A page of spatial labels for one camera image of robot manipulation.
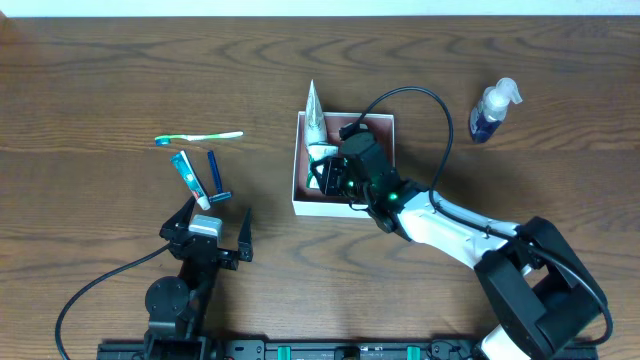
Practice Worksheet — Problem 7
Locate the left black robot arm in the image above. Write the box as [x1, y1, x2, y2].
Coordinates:
[141, 198, 253, 360]

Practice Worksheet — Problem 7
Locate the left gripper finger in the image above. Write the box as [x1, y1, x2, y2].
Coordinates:
[237, 209, 253, 262]
[159, 197, 196, 239]

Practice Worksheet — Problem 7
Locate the white box pink interior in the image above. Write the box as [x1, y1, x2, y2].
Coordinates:
[291, 111, 395, 219]

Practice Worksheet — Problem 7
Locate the left black cable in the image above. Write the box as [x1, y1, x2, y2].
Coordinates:
[54, 243, 171, 360]

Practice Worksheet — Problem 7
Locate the teal toothpaste tube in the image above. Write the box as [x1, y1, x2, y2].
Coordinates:
[171, 150, 211, 211]

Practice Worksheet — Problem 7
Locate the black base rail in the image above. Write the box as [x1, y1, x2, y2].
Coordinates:
[97, 339, 599, 360]

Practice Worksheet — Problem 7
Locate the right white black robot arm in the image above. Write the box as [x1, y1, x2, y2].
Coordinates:
[310, 132, 612, 359]

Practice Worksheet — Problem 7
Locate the green white toothbrush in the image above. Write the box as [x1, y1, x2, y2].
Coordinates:
[154, 131, 244, 146]

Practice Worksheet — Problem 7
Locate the white lotion tube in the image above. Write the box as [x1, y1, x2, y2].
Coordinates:
[304, 81, 328, 146]

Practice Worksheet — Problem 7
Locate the green white packet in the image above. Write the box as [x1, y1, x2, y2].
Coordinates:
[306, 143, 339, 189]

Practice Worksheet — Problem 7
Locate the blue disposable razor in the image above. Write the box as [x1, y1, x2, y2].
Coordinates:
[207, 150, 232, 203]

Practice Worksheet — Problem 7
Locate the blue pump bottle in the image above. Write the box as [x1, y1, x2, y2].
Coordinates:
[469, 77, 523, 144]

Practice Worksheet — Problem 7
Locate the black cable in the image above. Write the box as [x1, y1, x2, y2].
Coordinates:
[54, 243, 171, 360]
[352, 86, 614, 346]

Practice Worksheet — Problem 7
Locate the right black cable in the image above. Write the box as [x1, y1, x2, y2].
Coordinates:
[352, 86, 614, 346]

